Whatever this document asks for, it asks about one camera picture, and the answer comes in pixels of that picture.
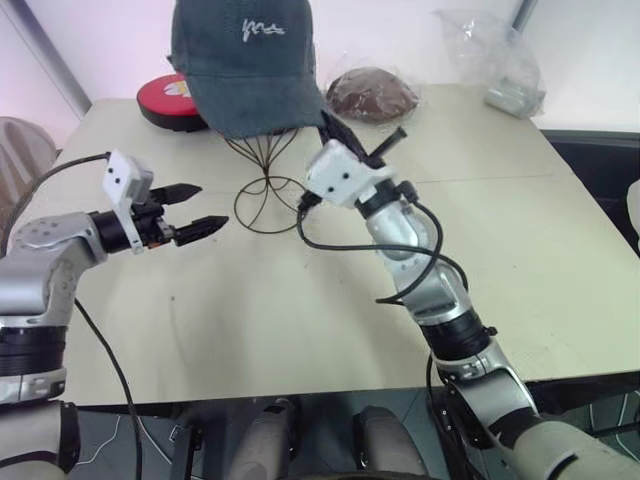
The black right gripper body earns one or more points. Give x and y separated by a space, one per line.
362 155

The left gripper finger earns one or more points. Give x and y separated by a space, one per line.
202 227
177 192

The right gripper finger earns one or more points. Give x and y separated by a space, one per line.
337 131
392 141

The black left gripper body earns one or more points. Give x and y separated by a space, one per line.
150 225

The dark green baseball cap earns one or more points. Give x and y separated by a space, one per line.
240 65

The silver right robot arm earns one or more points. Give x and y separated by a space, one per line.
400 235

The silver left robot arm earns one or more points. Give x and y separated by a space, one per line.
45 240

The brown hat in plastic wrap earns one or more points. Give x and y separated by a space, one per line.
372 95

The red round black-rimmed pad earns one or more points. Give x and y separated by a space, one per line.
162 102

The clear plastic bag with contents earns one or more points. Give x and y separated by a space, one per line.
510 85

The beige chair back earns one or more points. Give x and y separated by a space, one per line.
22 160

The white rounded object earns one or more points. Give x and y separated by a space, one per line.
634 215

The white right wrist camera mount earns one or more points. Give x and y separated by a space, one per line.
340 172

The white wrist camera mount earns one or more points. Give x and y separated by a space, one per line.
340 172
122 175

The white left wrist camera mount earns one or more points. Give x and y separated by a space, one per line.
122 175

